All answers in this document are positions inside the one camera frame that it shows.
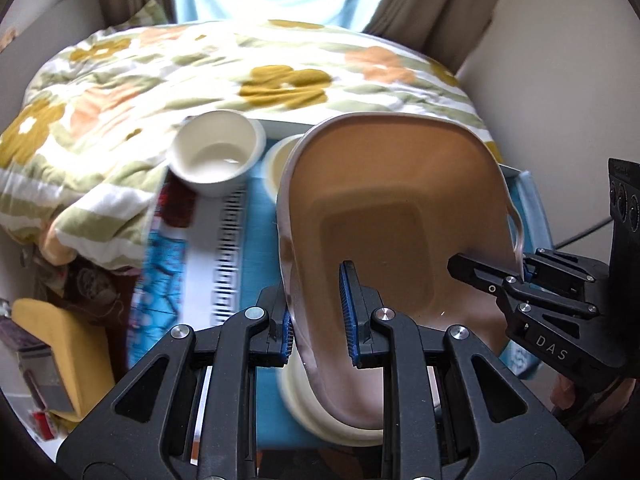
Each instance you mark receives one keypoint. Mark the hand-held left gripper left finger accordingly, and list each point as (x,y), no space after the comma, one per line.
(286,335)

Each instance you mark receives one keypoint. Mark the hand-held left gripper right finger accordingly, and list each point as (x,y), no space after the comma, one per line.
(347,310)

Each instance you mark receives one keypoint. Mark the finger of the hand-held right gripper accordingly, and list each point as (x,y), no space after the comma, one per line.
(480,275)
(565,270)

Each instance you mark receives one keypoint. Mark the yellow rimmed plate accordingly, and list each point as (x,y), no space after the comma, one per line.
(292,405)

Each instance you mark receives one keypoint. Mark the pink square bowl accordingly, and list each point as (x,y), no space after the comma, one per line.
(390,200)

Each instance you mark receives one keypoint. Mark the cream round bowl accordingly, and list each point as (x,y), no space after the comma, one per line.
(277,165)

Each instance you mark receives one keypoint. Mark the small white bowl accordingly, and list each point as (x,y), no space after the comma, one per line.
(215,155)

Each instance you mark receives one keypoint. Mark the person's right hand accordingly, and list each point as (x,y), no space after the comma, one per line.
(565,390)

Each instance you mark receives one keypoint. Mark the blue patterned tablecloth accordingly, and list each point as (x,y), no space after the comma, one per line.
(165,270)

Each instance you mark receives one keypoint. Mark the yellow padded seat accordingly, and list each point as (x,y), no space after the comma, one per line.
(75,350)

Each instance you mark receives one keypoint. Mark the grey box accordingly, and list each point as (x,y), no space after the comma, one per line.
(47,380)

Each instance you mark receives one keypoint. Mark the floral striped blanket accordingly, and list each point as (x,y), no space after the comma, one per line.
(175,75)

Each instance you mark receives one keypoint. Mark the green patterned pillow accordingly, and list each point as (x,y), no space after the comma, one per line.
(147,12)

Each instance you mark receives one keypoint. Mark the grey headboard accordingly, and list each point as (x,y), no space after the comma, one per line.
(45,20)

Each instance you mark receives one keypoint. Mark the small beige plush toy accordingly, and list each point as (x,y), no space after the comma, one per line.
(7,39)

